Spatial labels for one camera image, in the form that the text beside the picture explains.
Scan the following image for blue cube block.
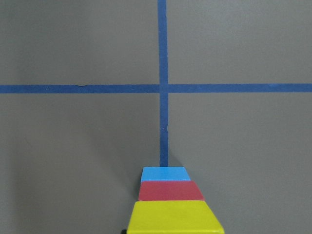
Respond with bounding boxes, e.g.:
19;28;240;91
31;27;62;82
140;167;191;183

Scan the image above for yellow cube block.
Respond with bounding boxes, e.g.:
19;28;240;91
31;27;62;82
127;200;225;234

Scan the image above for red cube block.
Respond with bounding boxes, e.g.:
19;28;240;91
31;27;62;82
138;181;205;201

